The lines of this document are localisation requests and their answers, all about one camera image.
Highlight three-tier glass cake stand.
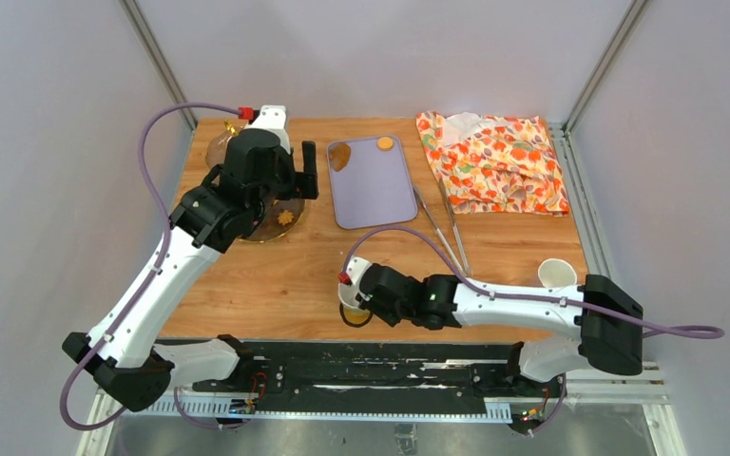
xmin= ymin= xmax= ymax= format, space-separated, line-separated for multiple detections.
xmin=204 ymin=120 xmax=306 ymax=243

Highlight small orange shell cookie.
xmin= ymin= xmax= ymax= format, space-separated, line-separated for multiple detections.
xmin=277 ymin=210 xmax=295 ymax=226

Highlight metal serving tongs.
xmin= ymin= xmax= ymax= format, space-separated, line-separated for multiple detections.
xmin=412 ymin=179 xmax=473 ymax=280

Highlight pink mug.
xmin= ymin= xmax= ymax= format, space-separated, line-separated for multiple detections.
xmin=537 ymin=258 xmax=578 ymax=288

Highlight light green mug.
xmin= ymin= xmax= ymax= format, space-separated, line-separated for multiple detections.
xmin=337 ymin=283 xmax=369 ymax=315

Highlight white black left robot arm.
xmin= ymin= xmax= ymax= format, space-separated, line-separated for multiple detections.
xmin=63 ymin=128 xmax=318 ymax=411

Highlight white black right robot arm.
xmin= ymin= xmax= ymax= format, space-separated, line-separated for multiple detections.
xmin=337 ymin=257 xmax=644 ymax=396

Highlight brown cookie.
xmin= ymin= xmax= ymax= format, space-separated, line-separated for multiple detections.
xmin=328 ymin=142 xmax=352 ymax=172

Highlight yellow chick coaster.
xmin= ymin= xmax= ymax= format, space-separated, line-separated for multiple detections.
xmin=338 ymin=303 xmax=373 ymax=328

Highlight lavender dessert tray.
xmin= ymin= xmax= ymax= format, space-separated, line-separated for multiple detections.
xmin=326 ymin=135 xmax=418 ymax=230

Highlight orange round tart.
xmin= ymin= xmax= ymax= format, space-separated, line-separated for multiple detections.
xmin=376 ymin=136 xmax=394 ymax=151

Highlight floral orange cloth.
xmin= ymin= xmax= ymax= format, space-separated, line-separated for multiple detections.
xmin=415 ymin=111 xmax=571 ymax=217

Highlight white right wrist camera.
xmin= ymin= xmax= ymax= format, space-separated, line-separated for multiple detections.
xmin=340 ymin=256 xmax=372 ymax=295

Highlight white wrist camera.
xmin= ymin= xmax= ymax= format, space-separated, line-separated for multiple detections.
xmin=340 ymin=256 xmax=372 ymax=295
xmin=250 ymin=104 xmax=292 ymax=154

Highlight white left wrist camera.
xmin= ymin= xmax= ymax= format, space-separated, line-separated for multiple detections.
xmin=250 ymin=104 xmax=292 ymax=154

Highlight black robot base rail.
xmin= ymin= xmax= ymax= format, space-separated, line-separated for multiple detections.
xmin=191 ymin=341 xmax=566 ymax=433

